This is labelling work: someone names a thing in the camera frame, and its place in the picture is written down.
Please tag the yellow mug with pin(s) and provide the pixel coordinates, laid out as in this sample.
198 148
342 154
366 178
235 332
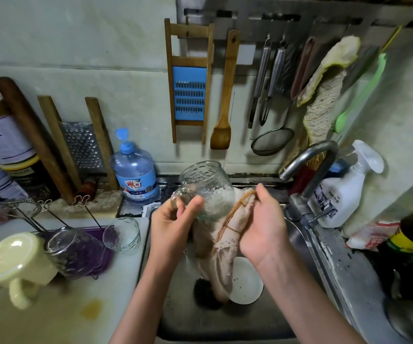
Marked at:
16 265

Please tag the person's left hand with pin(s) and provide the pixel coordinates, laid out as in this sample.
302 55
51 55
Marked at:
170 229

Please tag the white spray bottle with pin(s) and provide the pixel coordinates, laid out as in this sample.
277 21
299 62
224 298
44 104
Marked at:
343 190

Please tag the hanging loofah sponge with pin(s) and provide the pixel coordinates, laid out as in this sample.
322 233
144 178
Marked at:
325 89

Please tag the wooden framed metal grater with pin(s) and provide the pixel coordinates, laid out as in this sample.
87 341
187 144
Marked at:
77 143

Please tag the metal pot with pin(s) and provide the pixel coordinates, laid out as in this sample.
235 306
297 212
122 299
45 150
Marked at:
411 304

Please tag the red container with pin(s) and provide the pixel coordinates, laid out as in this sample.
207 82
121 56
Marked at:
301 181

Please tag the beige dish cloth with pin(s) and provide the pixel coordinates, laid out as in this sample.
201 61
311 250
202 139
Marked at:
221 247

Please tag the small blue water bottle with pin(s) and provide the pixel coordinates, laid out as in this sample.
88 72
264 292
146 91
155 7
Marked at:
135 172

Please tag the pink and white plastic bag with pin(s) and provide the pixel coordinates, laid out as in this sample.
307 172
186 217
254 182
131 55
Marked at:
373 233

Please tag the wooden rolling pin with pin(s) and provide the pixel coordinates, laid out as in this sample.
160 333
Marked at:
34 136

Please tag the wooden slicer with blue blade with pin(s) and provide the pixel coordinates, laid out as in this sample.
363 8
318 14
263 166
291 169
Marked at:
190 86

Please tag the wooden spatula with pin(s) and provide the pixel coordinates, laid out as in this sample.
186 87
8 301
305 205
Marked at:
224 93

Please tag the person's right hand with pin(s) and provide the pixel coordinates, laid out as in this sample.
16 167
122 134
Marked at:
264 233

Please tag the purple plastic tray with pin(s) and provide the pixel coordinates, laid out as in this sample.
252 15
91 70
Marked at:
105 250

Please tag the metal peeler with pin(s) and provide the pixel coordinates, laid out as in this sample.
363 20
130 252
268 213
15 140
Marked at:
260 82
272 78

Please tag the wall mounted metal utensil rack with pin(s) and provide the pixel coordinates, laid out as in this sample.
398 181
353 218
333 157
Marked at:
307 16

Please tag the metal faucet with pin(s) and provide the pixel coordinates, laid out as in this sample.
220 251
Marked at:
307 157

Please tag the person's left forearm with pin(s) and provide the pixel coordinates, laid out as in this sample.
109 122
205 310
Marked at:
145 304

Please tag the mesh strainer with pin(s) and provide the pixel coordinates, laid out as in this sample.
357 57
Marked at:
272 142

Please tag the stainless steel sink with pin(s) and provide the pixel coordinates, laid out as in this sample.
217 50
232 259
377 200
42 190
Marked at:
214 322

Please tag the white plate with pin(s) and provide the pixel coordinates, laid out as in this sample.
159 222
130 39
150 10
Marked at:
248 283

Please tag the blue capped bottle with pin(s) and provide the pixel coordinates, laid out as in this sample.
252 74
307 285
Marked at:
338 167

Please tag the small clear glass cup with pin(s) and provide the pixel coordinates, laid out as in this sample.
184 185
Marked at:
206 186

